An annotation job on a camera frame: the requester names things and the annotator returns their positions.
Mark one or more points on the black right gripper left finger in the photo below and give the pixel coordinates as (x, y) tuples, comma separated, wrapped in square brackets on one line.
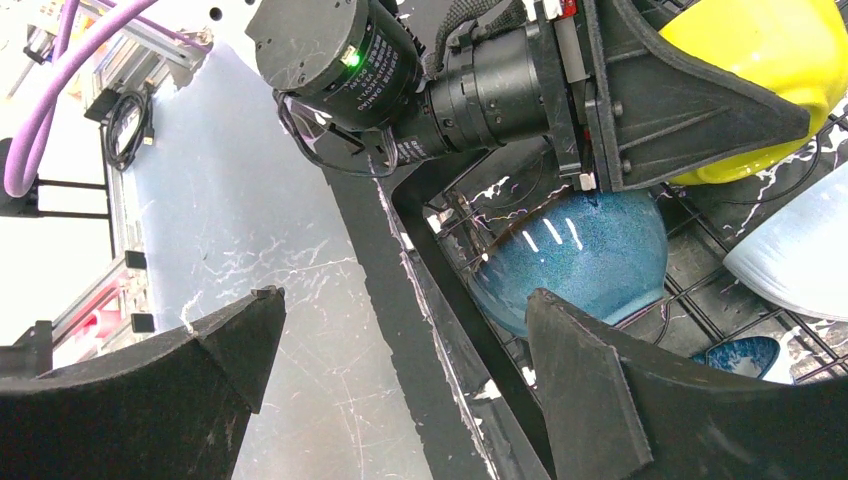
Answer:
[(173, 406)]

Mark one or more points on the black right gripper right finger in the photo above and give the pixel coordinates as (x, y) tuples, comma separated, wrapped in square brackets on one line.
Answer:
[(617, 407)]

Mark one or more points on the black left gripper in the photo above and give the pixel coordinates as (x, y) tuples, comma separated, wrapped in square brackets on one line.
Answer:
[(654, 112)]

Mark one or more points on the dark blue beige bowl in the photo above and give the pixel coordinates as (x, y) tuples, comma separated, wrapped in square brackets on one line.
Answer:
[(605, 253)]

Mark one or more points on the blue patterned bowl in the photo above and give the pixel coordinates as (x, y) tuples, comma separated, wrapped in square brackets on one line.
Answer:
[(758, 357)]

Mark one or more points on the yellow green bowl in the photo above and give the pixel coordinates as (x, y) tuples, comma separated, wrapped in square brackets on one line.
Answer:
[(795, 49)]

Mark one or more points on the dark striped white bowl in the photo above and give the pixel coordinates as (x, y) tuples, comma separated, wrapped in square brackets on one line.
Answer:
[(797, 259)]

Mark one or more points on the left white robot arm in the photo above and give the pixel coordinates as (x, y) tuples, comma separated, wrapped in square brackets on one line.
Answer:
[(357, 62)]

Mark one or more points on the black stand outside table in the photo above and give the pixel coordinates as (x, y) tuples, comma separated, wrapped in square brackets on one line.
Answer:
[(59, 219)]

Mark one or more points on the black wire dish rack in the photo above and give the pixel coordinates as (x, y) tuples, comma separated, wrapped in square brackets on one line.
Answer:
[(455, 209)]

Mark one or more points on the aluminium table edge rail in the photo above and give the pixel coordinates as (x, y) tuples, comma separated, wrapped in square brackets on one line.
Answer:
[(117, 93)]

